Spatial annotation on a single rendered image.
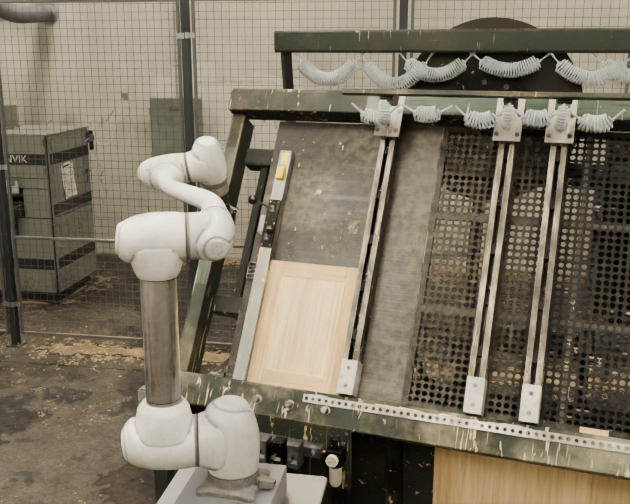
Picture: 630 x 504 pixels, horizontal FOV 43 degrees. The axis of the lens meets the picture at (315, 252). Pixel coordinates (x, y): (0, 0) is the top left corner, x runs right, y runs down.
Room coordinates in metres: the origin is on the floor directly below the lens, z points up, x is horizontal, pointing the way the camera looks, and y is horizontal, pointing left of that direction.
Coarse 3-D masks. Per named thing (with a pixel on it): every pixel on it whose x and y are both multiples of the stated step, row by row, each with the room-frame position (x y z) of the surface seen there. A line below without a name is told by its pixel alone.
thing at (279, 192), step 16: (288, 160) 3.28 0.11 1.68; (288, 176) 3.26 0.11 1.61; (272, 192) 3.22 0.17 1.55; (272, 256) 3.10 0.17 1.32; (256, 272) 3.06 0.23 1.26; (256, 288) 3.02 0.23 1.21; (256, 304) 2.99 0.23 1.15; (256, 320) 2.95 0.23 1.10; (240, 352) 2.90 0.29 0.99; (240, 368) 2.87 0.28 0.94
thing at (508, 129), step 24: (504, 120) 2.90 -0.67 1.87; (504, 144) 3.00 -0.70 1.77; (504, 168) 2.99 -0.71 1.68; (504, 192) 2.90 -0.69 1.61; (504, 216) 2.85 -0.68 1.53; (504, 240) 2.85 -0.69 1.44; (480, 288) 2.73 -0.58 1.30; (480, 312) 2.69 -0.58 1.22; (480, 336) 2.67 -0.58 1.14; (480, 360) 2.63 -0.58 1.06; (480, 384) 2.56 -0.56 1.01; (480, 408) 2.51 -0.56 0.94
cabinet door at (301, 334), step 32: (288, 288) 3.01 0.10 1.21; (320, 288) 2.97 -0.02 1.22; (352, 288) 2.93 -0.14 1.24; (288, 320) 2.94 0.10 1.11; (320, 320) 2.90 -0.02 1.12; (256, 352) 2.90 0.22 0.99; (288, 352) 2.87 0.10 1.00; (320, 352) 2.83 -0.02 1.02; (288, 384) 2.80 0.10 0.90; (320, 384) 2.77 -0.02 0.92
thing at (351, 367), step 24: (384, 96) 3.07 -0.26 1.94; (384, 144) 3.15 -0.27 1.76; (384, 168) 3.13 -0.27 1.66; (384, 192) 3.04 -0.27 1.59; (384, 216) 3.02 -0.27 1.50; (360, 264) 2.92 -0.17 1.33; (360, 288) 2.87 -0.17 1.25; (360, 312) 2.85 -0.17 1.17; (360, 336) 2.77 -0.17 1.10; (360, 360) 2.75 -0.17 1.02
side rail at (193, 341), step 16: (240, 128) 3.42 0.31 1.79; (240, 144) 3.40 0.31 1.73; (240, 160) 3.40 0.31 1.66; (240, 176) 3.39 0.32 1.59; (208, 272) 3.11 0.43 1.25; (208, 288) 3.10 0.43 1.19; (192, 304) 3.06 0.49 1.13; (208, 304) 3.09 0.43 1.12; (192, 320) 3.02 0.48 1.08; (208, 320) 3.09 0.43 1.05; (192, 336) 2.99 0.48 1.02; (192, 352) 2.96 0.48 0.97; (192, 368) 2.95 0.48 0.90
